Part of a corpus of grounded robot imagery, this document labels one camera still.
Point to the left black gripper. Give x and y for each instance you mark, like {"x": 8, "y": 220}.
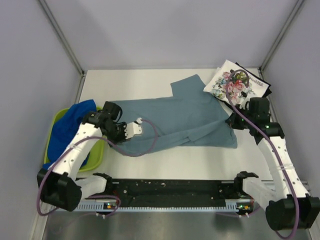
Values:
{"x": 122, "y": 137}

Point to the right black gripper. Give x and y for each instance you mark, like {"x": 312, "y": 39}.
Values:
{"x": 232, "y": 122}

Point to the grey-blue t shirt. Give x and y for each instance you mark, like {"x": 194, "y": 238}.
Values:
{"x": 189, "y": 118}

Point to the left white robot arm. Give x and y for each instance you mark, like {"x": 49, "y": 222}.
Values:
{"x": 58, "y": 185}

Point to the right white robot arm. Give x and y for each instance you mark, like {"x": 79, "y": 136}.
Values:
{"x": 289, "y": 206}

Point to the green plastic tray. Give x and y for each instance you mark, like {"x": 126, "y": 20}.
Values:
{"x": 94, "y": 157}

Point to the white floral folded t shirt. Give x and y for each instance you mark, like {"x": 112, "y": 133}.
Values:
{"x": 235, "y": 82}

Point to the royal blue t shirt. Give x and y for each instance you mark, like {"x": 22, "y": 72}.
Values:
{"x": 65, "y": 129}

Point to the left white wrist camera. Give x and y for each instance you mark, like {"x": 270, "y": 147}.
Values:
{"x": 133, "y": 129}

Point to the right aluminium frame post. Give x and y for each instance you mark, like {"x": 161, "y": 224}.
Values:
{"x": 297, "y": 7}

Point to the aluminium frame post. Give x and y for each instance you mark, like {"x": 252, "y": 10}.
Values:
{"x": 60, "y": 35}
{"x": 297, "y": 7}

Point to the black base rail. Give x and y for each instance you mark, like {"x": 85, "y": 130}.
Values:
{"x": 172, "y": 190}

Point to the left aluminium frame post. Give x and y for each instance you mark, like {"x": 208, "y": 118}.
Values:
{"x": 60, "y": 35}

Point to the light blue cable duct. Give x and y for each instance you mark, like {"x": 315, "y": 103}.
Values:
{"x": 242, "y": 206}

